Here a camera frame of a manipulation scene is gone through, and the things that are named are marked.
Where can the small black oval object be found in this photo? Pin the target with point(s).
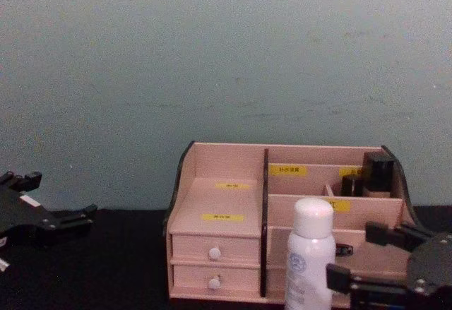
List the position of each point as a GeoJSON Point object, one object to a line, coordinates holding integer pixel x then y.
{"type": "Point", "coordinates": [344, 250]}

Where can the white spray bottle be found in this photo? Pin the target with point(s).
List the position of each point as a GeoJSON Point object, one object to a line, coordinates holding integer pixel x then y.
{"type": "Point", "coordinates": [310, 253]}

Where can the plain pale wall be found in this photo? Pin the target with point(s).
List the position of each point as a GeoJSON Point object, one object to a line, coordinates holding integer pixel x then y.
{"type": "Point", "coordinates": [212, 59]}

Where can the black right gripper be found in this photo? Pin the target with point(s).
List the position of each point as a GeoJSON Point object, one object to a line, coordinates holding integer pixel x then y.
{"type": "Point", "coordinates": [434, 264]}

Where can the black table cloth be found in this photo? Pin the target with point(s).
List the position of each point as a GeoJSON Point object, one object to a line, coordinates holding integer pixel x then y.
{"type": "Point", "coordinates": [123, 271]}

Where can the pink drawer white knob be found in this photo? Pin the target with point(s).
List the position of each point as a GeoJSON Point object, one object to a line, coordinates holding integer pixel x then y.
{"type": "Point", "coordinates": [197, 248]}
{"type": "Point", "coordinates": [197, 278]}

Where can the pink wooden desk organizer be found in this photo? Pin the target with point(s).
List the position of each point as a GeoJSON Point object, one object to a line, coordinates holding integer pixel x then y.
{"type": "Point", "coordinates": [219, 200]}

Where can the tall black bottle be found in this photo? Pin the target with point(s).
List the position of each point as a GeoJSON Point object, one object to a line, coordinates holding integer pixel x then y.
{"type": "Point", "coordinates": [378, 172]}

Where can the short black bottle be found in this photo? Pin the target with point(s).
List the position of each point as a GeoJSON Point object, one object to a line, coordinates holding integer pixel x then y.
{"type": "Point", "coordinates": [352, 185]}

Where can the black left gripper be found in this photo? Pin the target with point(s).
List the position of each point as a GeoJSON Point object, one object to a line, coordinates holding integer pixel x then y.
{"type": "Point", "coordinates": [21, 218]}

